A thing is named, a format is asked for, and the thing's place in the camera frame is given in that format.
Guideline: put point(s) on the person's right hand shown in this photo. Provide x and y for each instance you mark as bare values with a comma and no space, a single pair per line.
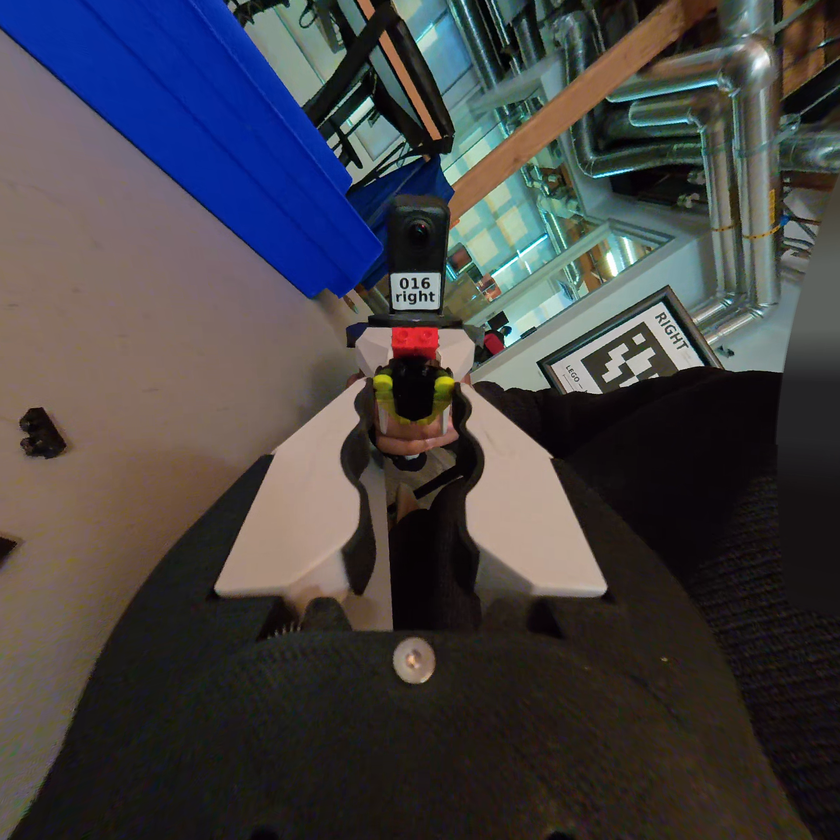
407,443

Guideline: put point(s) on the person's black sweater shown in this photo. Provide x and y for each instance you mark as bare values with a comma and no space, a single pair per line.
722,590

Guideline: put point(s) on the black yellow red lego model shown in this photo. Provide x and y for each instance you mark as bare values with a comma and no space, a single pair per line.
413,377

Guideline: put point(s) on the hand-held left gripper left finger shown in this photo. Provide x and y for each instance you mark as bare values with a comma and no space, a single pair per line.
295,518

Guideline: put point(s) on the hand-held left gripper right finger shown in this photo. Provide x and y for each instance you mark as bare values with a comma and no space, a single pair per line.
531,518

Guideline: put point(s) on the framed black white poster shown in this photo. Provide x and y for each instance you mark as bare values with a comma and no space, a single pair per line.
630,354

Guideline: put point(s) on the long black lego plate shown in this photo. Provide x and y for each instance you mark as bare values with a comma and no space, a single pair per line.
6,550

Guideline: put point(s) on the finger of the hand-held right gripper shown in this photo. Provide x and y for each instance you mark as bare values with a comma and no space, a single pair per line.
459,351
374,351

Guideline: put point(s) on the person's right forearm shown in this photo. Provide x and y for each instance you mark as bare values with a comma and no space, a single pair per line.
630,420

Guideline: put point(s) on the black lego bracket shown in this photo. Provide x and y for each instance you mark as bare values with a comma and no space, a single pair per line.
40,434

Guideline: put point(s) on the silver ventilation ducts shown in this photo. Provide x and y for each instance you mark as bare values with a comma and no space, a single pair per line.
709,131

